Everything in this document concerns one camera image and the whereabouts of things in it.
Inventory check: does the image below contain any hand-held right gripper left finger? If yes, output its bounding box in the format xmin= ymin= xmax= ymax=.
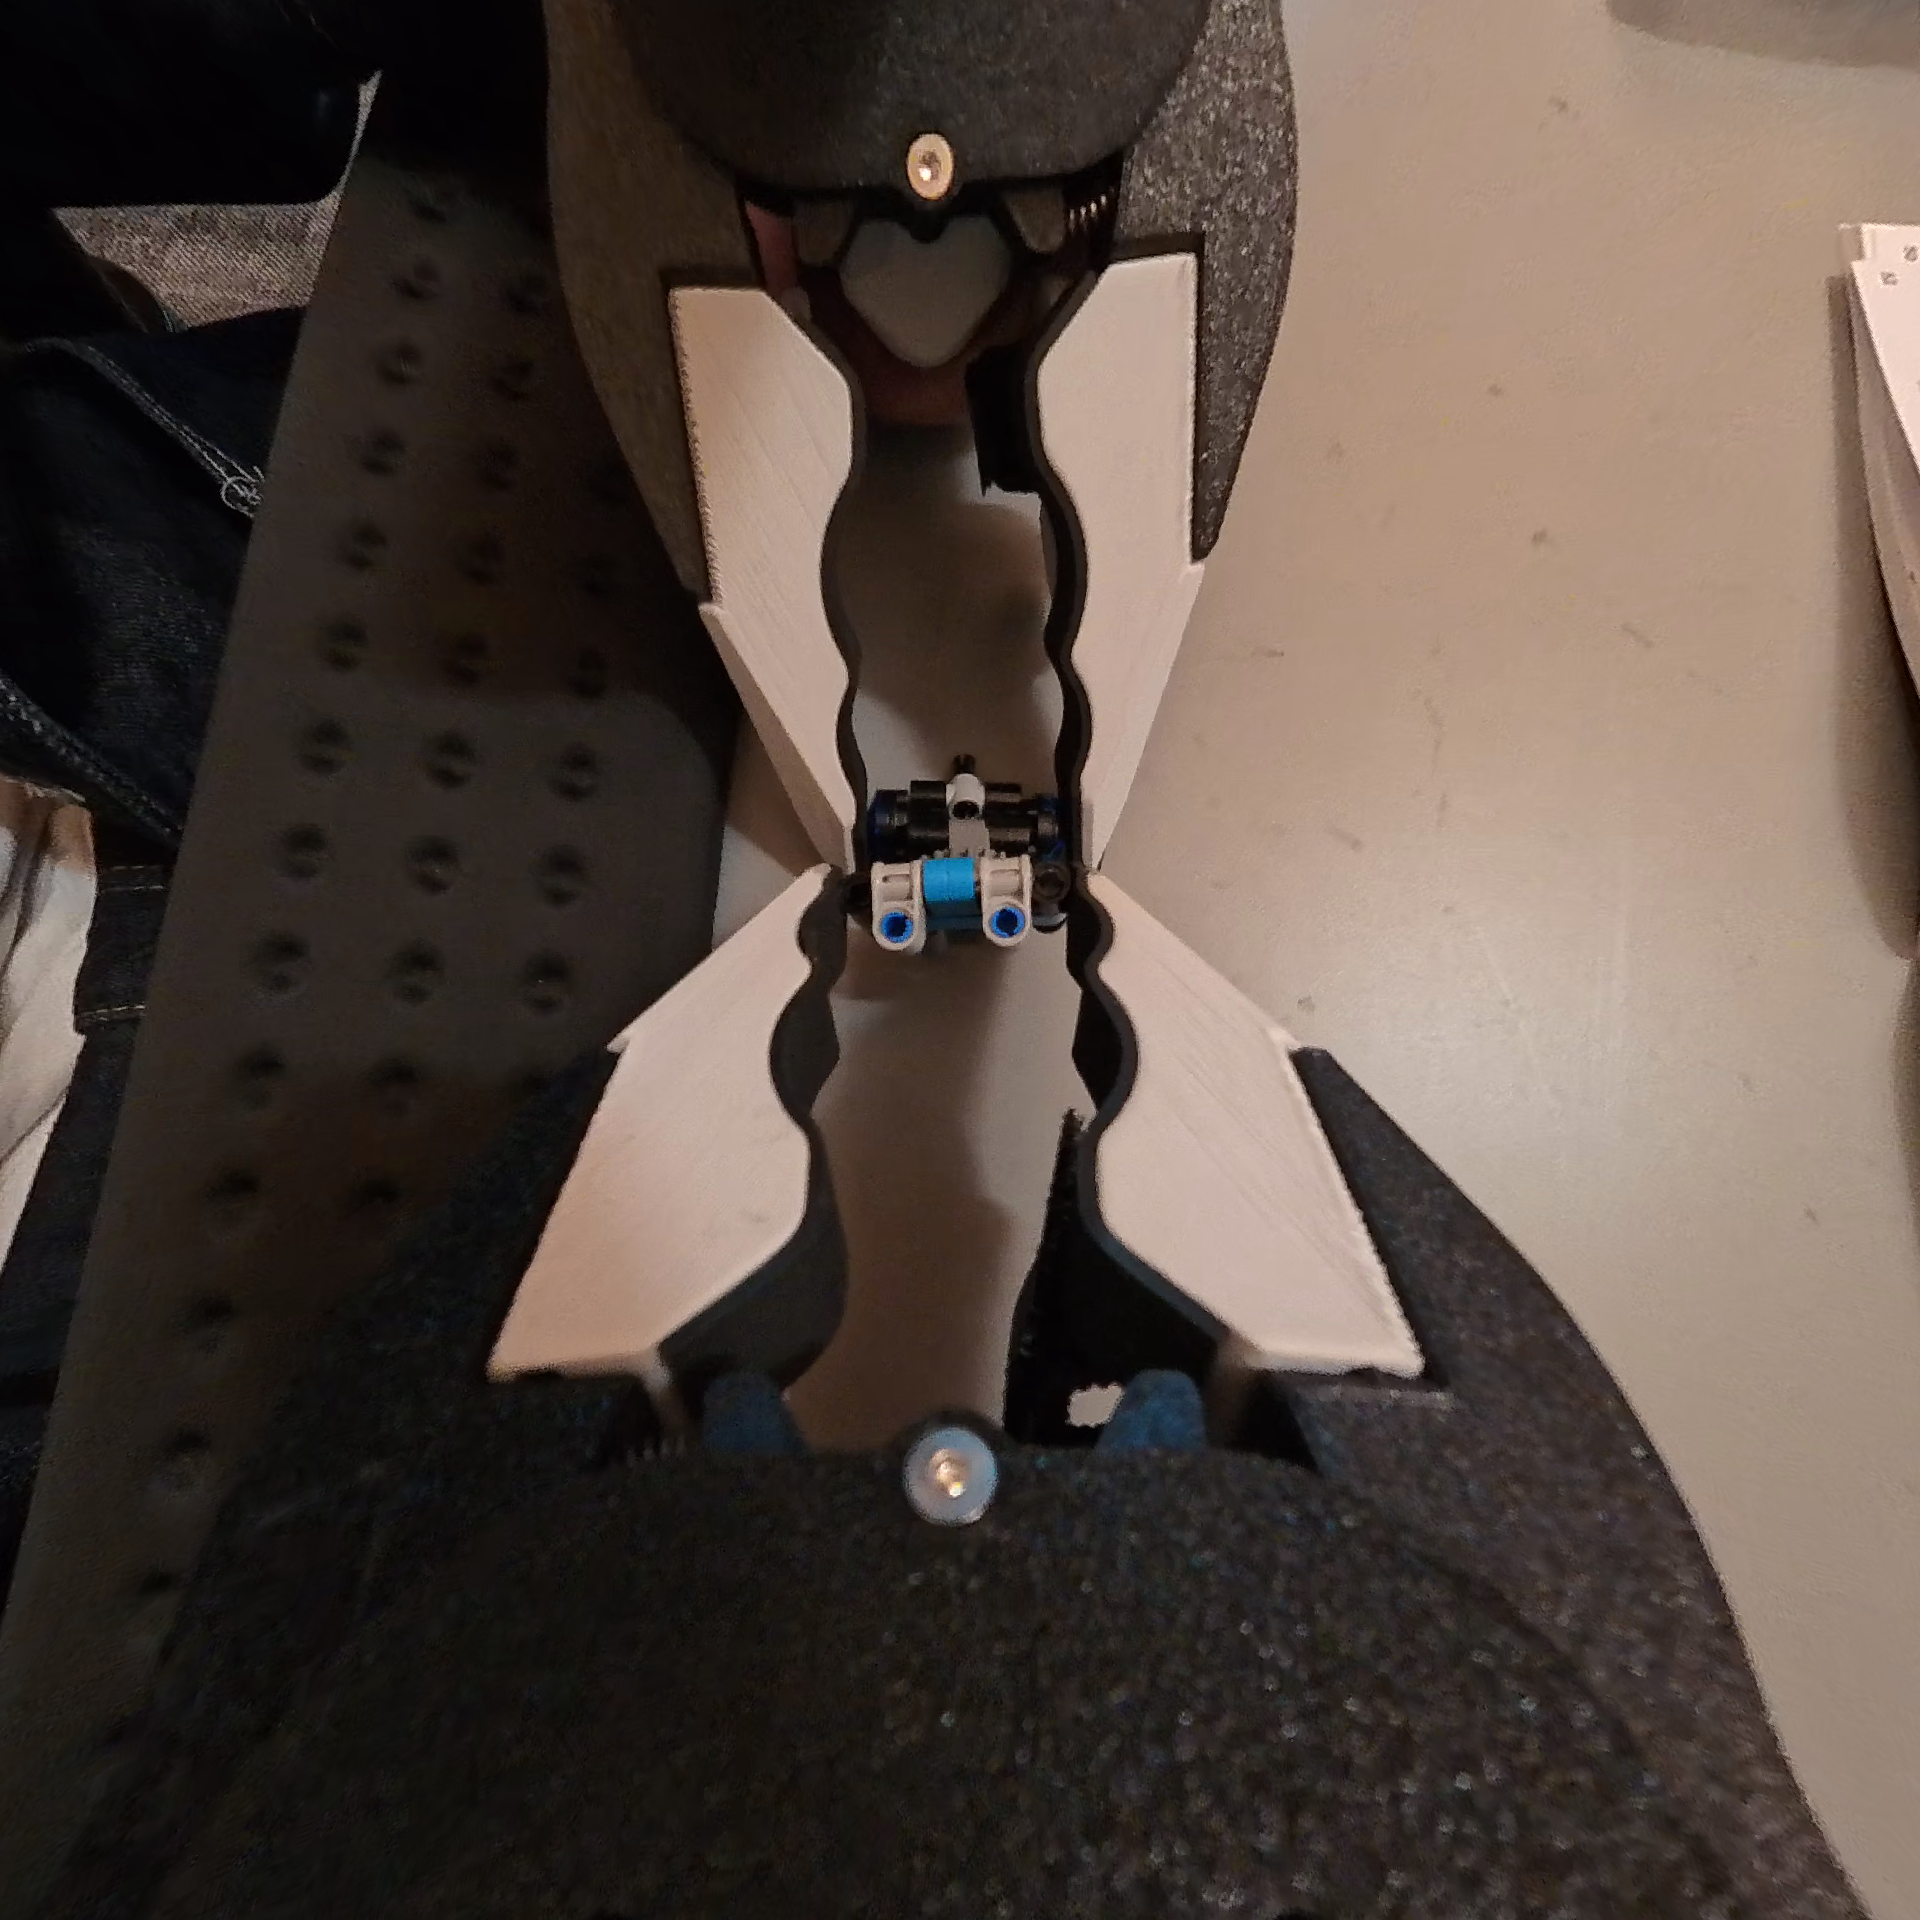
xmin=487 ymin=864 xmax=848 ymax=1388

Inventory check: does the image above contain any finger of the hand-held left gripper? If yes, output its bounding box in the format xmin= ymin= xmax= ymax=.
xmin=667 ymin=286 xmax=874 ymax=866
xmin=1036 ymin=256 xmax=1212 ymax=873

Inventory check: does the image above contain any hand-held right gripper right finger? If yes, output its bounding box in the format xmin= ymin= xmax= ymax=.
xmin=1066 ymin=872 xmax=1423 ymax=1388

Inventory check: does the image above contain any black gear brick assembly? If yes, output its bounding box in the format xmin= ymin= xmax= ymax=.
xmin=851 ymin=752 xmax=1071 ymax=962

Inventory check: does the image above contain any grey desk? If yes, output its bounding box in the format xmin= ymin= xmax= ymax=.
xmin=706 ymin=0 xmax=1920 ymax=1920

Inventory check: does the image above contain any person's left hand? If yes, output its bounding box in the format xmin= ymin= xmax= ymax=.
xmin=752 ymin=196 xmax=1008 ymax=408

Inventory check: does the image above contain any black studded mat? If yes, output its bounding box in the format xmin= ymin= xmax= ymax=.
xmin=0 ymin=152 xmax=735 ymax=1863

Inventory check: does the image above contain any person's denim jacket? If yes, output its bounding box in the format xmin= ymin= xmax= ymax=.
xmin=0 ymin=303 xmax=301 ymax=1562

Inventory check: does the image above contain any person's white shirt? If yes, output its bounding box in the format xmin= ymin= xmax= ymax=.
xmin=0 ymin=776 xmax=98 ymax=1262

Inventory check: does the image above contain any building instruction booklet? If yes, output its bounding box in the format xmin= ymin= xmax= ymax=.
xmin=1837 ymin=227 xmax=1920 ymax=707

